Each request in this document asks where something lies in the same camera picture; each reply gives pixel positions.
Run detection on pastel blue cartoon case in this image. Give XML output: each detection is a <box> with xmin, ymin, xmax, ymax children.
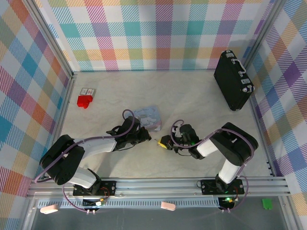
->
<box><xmin>133</xmin><ymin>104</ymin><xmax>163</xmax><ymax>133</ymax></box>

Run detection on red toy building block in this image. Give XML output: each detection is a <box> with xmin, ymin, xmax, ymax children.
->
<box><xmin>76</xmin><ymin>95</ymin><xmax>94</xmax><ymax>109</ymax></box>

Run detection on playing card box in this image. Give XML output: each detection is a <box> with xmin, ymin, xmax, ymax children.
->
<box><xmin>80</xmin><ymin>87</ymin><xmax>97</xmax><ymax>99</ymax></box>

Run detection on pink plastic tag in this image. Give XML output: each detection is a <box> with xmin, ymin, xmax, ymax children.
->
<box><xmin>160</xmin><ymin>201</ymin><xmax>176</xmax><ymax>212</ymax></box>
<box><xmin>39</xmin><ymin>204</ymin><xmax>59</xmax><ymax>214</ymax></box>

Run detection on black briefcase with metal corners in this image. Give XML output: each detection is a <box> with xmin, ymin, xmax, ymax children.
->
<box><xmin>213</xmin><ymin>49</ymin><xmax>255</xmax><ymax>111</ymax></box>

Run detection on green plastic piece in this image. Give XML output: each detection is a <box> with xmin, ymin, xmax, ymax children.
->
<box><xmin>261</xmin><ymin>198</ymin><xmax>272</xmax><ymax>211</ymax></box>

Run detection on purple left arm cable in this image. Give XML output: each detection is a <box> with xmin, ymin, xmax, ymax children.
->
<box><xmin>32</xmin><ymin>109</ymin><xmax>135</xmax><ymax>184</ymax></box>

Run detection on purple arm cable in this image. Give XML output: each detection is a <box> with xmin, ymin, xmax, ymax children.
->
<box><xmin>170</xmin><ymin>119</ymin><xmax>256</xmax><ymax>166</ymax></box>
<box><xmin>32</xmin><ymin>109</ymin><xmax>135</xmax><ymax>184</ymax></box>

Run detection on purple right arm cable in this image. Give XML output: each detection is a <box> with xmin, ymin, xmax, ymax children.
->
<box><xmin>170</xmin><ymin>119</ymin><xmax>256</xmax><ymax>166</ymax></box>

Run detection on aluminium frame cross rail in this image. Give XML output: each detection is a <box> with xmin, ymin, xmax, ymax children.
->
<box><xmin>26</xmin><ymin>176</ymin><xmax>292</xmax><ymax>200</ymax></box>

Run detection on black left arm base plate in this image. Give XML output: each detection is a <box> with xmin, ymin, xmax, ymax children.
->
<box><xmin>72</xmin><ymin>181</ymin><xmax>117</xmax><ymax>197</ymax></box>

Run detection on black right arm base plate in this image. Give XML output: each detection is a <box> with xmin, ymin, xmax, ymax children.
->
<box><xmin>200</xmin><ymin>179</ymin><xmax>243</xmax><ymax>196</ymax></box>

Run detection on grey slotted cable duct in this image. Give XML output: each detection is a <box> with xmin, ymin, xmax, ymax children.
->
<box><xmin>37</xmin><ymin>200</ymin><xmax>221</xmax><ymax>209</ymax></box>

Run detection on aluminium frame side rail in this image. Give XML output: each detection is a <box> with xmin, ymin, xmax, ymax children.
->
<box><xmin>54</xmin><ymin>74</ymin><xmax>78</xmax><ymax>144</ymax></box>
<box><xmin>249</xmin><ymin>95</ymin><xmax>278</xmax><ymax>177</ymax></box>

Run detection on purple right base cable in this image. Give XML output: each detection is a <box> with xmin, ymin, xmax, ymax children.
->
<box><xmin>220</xmin><ymin>175</ymin><xmax>249</xmax><ymax>213</ymax></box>

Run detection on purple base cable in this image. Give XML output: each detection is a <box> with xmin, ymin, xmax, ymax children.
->
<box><xmin>220</xmin><ymin>175</ymin><xmax>249</xmax><ymax>213</ymax></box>
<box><xmin>62</xmin><ymin>184</ymin><xmax>96</xmax><ymax>213</ymax></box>

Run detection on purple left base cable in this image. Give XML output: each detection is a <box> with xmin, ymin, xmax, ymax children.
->
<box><xmin>62</xmin><ymin>184</ymin><xmax>96</xmax><ymax>213</ymax></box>

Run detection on aluminium frame corner post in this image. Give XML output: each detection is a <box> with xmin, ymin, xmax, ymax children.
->
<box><xmin>243</xmin><ymin>0</ymin><xmax>287</xmax><ymax>70</ymax></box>
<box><xmin>25</xmin><ymin>0</ymin><xmax>78</xmax><ymax>80</ymax></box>

